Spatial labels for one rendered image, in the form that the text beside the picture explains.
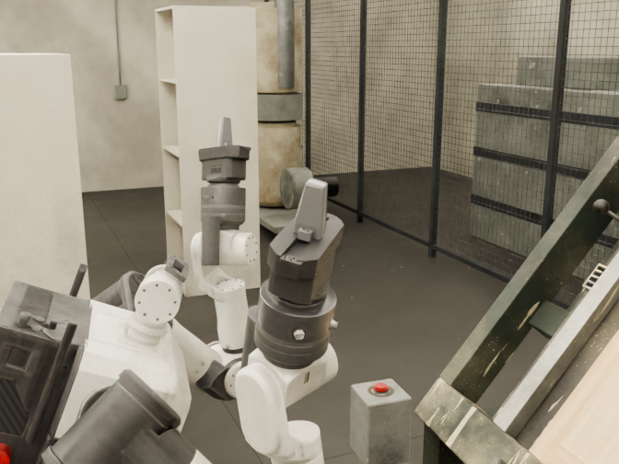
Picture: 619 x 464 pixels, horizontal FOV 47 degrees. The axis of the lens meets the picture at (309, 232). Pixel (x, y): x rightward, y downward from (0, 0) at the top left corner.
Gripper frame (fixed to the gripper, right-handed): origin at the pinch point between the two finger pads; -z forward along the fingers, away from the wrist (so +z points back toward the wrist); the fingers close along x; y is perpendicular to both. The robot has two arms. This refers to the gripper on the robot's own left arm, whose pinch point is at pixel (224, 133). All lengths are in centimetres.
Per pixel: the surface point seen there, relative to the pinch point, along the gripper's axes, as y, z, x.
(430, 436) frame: -74, 73, 1
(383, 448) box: -54, 73, 0
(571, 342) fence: -74, 44, 39
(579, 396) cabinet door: -68, 55, 44
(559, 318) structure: -89, 40, 30
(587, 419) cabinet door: -64, 59, 47
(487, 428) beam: -64, 65, 23
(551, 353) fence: -73, 47, 35
